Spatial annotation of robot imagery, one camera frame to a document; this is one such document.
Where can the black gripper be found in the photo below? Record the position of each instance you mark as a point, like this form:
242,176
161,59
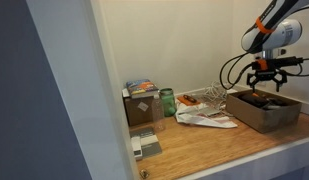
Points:
267,74

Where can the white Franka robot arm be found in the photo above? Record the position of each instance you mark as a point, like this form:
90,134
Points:
280,33

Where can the black stapler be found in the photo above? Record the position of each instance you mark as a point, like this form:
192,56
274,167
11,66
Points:
254,100

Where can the large open cardboard box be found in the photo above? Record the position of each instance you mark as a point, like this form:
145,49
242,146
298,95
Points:
260,120

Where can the white flat book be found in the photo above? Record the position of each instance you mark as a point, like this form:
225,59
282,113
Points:
212,111

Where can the black glasses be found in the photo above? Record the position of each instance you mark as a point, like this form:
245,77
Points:
190,99

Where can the orange flat case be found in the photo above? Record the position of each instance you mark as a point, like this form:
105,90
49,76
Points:
185,101

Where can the green glass jar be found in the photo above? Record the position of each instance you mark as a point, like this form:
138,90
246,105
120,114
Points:
167,101

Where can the colourful book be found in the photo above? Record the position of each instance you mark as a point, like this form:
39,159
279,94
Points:
142,87

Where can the small brown cardboard box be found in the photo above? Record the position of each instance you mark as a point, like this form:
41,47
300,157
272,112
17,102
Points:
137,115

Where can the small grey box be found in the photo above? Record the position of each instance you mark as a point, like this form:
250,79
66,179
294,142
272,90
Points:
150,146

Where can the white remote control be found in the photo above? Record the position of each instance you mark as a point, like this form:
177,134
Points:
136,146

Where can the brass knob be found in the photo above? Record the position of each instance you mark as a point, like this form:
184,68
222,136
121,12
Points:
144,173

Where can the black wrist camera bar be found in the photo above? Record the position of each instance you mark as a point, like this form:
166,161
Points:
280,62

